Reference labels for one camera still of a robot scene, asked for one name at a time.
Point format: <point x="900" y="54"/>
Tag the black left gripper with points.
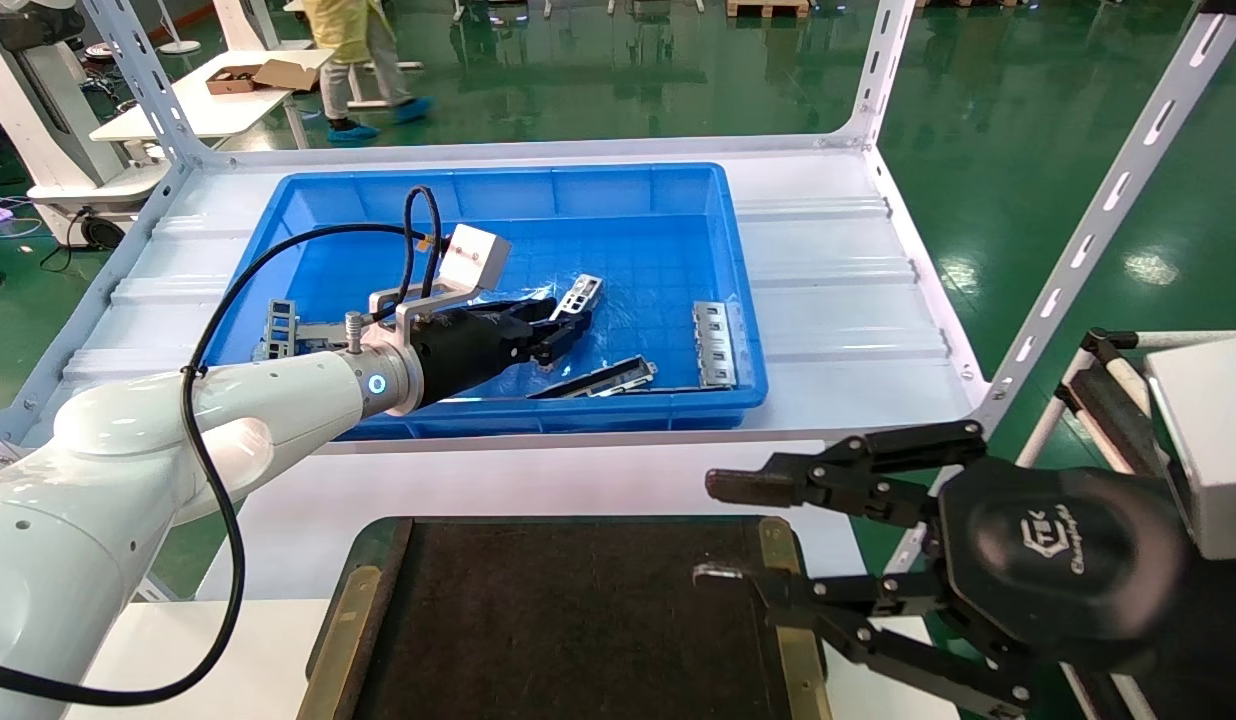
<point x="463" y="355"/>

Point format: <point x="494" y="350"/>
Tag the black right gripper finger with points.
<point x="758" y="487"/>

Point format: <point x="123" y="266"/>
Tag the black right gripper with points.
<point x="1063" y="560"/>

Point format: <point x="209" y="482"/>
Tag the perforated silver metal bracket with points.
<point x="583" y="292"/>

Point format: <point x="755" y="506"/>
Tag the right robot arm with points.
<point x="1218" y="630"/>

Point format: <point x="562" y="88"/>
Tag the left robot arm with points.
<point x="128" y="450"/>

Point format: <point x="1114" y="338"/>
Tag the black container tray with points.
<point x="578" y="620"/>

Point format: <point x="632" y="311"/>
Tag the clear plastic film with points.
<point x="508" y="292"/>

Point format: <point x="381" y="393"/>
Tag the blue plastic bin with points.
<point x="628" y="220"/>

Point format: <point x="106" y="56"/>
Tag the white metal shelf rack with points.
<point x="828" y="300"/>

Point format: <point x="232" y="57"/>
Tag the pile of grey brackets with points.
<point x="280" y="322"/>

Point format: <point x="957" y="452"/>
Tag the person in yellow coat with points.
<point x="353" y="40"/>

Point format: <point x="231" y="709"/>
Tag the open cardboard box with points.
<point x="263" y="75"/>

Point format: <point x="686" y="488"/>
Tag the wooden pallet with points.
<point x="768" y="8"/>

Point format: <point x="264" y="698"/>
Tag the white background table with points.
<point x="213" y="105"/>

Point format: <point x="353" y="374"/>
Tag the white machine stand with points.
<point x="38" y="100"/>

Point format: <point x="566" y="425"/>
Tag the dark long metal bracket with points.
<point x="593" y="380"/>

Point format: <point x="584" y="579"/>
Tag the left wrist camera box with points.
<point x="475" y="258"/>

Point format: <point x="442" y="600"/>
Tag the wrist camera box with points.
<point x="1213" y="440"/>
<point x="475" y="258"/>

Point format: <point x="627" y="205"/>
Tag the silver camera mount bracket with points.
<point x="418" y="300"/>

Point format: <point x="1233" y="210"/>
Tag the silver slotted metal bracket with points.
<point x="714" y="345"/>

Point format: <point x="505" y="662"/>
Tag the grey long metal bracket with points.
<point x="323" y="333"/>

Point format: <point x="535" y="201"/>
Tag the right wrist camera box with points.
<point x="1213" y="440"/>

